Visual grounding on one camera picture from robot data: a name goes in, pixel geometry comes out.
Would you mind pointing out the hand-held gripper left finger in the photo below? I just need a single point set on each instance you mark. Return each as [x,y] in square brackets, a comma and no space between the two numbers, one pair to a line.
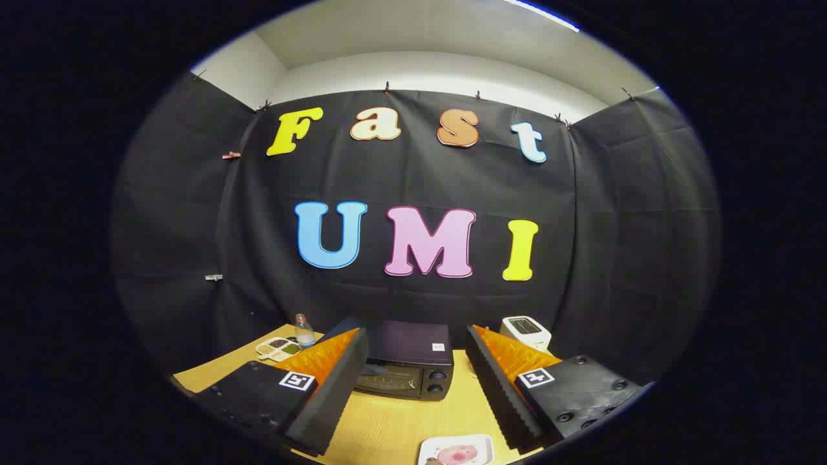
[336,387]

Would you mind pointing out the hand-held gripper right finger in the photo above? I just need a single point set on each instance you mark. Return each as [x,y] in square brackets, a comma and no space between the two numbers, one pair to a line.
[497,387]

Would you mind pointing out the white square plate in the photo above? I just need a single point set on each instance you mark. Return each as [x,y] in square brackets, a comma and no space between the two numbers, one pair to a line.
[481,442]

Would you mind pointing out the pink round cake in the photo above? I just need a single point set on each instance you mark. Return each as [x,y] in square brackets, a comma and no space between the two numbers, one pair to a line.
[459,454]

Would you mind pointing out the black toaster oven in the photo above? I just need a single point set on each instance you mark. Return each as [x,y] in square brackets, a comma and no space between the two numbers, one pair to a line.
[407,342]

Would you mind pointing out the white bread toaster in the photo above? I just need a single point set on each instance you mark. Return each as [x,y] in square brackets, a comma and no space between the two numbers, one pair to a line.
[526,329]

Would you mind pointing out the clear glass bottle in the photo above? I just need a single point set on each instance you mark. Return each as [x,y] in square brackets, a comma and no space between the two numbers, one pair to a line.
[304,334]

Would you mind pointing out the white divided snack dish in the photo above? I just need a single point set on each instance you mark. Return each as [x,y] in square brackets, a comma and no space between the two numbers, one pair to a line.
[278,349]

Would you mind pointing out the black backdrop cloth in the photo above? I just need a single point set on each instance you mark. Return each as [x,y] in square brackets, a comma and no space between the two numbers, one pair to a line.
[420,174]

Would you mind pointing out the row of black cloth clips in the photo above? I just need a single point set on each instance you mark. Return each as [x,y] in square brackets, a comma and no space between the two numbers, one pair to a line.
[387,86]

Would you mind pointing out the ceiling light strip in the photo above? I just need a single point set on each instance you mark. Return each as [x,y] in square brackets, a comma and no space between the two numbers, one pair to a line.
[543,14]

